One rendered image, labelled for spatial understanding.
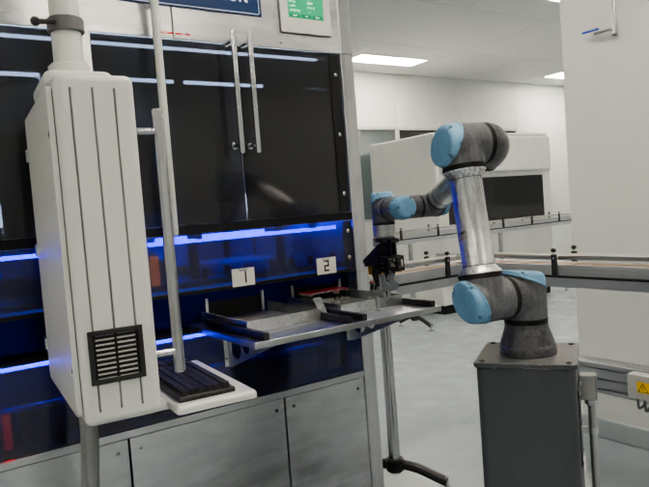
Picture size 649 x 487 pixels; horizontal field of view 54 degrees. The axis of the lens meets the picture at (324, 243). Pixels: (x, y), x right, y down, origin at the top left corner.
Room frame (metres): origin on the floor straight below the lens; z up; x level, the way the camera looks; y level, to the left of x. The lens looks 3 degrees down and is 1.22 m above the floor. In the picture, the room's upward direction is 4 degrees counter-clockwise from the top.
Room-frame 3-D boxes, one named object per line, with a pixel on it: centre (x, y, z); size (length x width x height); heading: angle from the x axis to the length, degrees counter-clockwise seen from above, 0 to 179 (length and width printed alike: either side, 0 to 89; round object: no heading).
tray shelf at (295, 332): (2.11, 0.05, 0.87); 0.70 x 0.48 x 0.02; 124
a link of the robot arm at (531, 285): (1.74, -0.53, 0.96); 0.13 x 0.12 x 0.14; 114
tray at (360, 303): (2.27, -0.05, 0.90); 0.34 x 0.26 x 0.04; 34
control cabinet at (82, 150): (1.58, 0.59, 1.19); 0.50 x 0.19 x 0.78; 30
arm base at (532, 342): (1.75, -0.54, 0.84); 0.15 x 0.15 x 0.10
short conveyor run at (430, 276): (2.78, -0.35, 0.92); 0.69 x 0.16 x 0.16; 124
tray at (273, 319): (2.08, 0.23, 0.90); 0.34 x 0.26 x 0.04; 34
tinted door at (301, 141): (2.31, 0.07, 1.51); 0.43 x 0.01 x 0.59; 124
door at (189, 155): (2.05, 0.45, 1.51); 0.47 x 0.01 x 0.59; 124
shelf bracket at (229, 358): (1.97, 0.25, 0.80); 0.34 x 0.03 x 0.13; 34
